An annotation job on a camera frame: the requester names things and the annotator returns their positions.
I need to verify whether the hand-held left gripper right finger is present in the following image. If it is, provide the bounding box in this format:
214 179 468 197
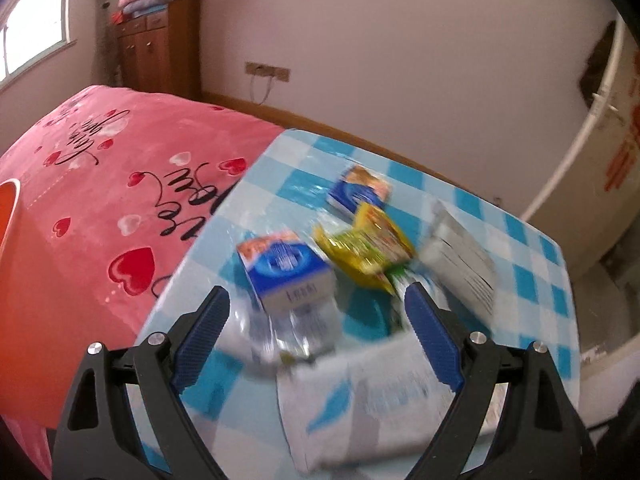
404 281 598 480

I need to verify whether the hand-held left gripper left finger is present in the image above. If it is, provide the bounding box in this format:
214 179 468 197
52 285 231 480

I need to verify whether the grey white barcode packet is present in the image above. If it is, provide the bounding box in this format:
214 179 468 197
425 199 499 317

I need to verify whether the crushed clear plastic bottle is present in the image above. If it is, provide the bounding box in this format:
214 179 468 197
220 290 346 367

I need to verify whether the white packet with blue print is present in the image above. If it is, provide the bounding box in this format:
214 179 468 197
275 332 466 476

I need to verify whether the blue white drink carton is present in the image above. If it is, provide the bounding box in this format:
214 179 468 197
236 230 336 313

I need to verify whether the green white wrapper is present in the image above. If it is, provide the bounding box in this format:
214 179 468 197
385 265 441 333

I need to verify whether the yellow green snack packet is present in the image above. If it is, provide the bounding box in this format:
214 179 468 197
312 202 418 296

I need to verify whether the blue white checkered tablecloth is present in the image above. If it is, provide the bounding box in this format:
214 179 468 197
135 129 583 480

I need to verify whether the blue orange snack packet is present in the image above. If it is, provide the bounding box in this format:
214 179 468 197
325 164 393 221

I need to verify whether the pink heart print blanket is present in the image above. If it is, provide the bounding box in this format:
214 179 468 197
0 85 287 480

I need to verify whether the white board with red print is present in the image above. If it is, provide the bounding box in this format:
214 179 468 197
575 60 640 273

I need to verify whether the brown wooden cabinet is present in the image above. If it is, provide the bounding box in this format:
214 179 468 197
114 0 202 103

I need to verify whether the grey curtain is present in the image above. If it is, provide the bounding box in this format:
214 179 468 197
92 0 124 89

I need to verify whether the window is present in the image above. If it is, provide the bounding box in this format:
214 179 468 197
0 0 77 87

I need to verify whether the wooden bed frame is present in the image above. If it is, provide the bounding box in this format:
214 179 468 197
200 91 471 192

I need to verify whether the thin white cable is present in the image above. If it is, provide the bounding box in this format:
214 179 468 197
250 74 274 106

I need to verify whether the wall socket strip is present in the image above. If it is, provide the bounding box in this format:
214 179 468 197
245 62 291 82

